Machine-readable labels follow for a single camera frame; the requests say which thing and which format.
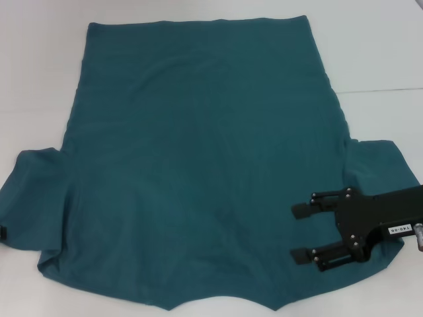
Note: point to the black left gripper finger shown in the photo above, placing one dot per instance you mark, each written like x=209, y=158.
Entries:
x=3, y=232

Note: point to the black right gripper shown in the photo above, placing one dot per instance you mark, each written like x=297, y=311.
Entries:
x=363, y=218

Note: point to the teal blue shirt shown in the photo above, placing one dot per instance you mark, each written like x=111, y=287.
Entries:
x=198, y=132

